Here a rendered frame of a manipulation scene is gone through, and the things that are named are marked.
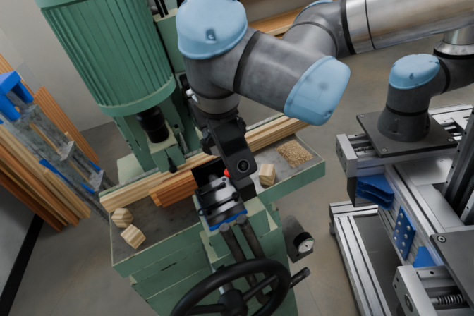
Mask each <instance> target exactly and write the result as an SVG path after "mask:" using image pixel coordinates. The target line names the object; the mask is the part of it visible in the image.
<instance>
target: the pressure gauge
mask: <svg viewBox="0 0 474 316"><path fill-rule="evenodd" d="M293 244H294V246H295V247H296V249H297V251H298V252H299V253H306V252H307V251H309V250H310V249H311V248H312V247H313V246H314V244H315V239H314V238H313V237H312V236H311V235H310V233H309V232H302V233H300V234H299V235H297V236H296V237H295V239H294V241H293ZM304 244H305V245H307V247H306V246H305V245H304Z"/></svg>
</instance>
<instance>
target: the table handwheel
mask: <svg viewBox="0 0 474 316"><path fill-rule="evenodd" d="M202 249H203V251H204V254H205V257H206V259H207V263H208V265H209V268H210V270H211V273H212V274H211V275H209V276H207V277H206V278H204V279H203V280H202V281H200V282H199V283H197V284H196V285H194V287H192V288H191V289H190V290H189V291H188V292H187V293H186V294H185V295H184V296H183V297H182V298H181V299H180V301H179V302H177V304H176V305H175V307H174V308H173V310H172V311H171V314H170V315H169V316H192V315H201V314H210V313H219V312H220V313H221V316H247V314H248V311H249V307H248V305H247V303H246V302H248V301H249V300H250V299H251V298H252V297H254V296H255V295H256V294H258V293H259V292H260V291H261V290H262V289H264V288H265V287H267V286H268V285H270V284H271V283H272V282H274V281H275V280H277V279H279V283H278V285H277V288H276V290H275V292H274V293H273V294H272V296H271V298H270V299H269V300H268V301H267V302H266V303H265V304H264V305H263V306H262V307H261V308H260V309H259V310H258V311H256V312H255V313H254V314H252V315H251V316H271V315H272V314H273V313H274V312H275V311H276V310H277V308H278V307H279V306H280V305H281V304H282V302H283V301H284V299H285V297H286V295H287V293H288V290H289V288H290V285H291V276H290V273H289V271H288V269H287V268H286V266H285V265H284V264H282V263H281V262H279V261H277V260H274V259H270V258H253V259H249V260H244V261H240V262H237V263H234V264H232V265H229V266H227V267H225V265H222V266H220V267H217V268H216V269H213V267H212V266H211V264H210V261H209V258H208V256H207V253H206V250H205V247H204V245H203V244H202ZM258 273H271V274H269V275H268V276H267V277H265V278H264V279H263V280H262V281H260V282H259V283H258V284H256V285H254V286H253V287H252V288H250V289H249V290H247V291H246V292H245V293H242V291H241V290H238V289H235V288H234V287H233V284H232V281H234V280H236V279H239V278H241V277H245V276H248V275H251V274H258ZM217 289H218V292H219V295H220V297H219V300H218V301H217V303H216V304H210V305H197V304H198V303H199V302H200V301H201V300H202V299H203V298H205V297H206V296H208V295H209V294H210V293H211V292H213V291H215V290H217Z"/></svg>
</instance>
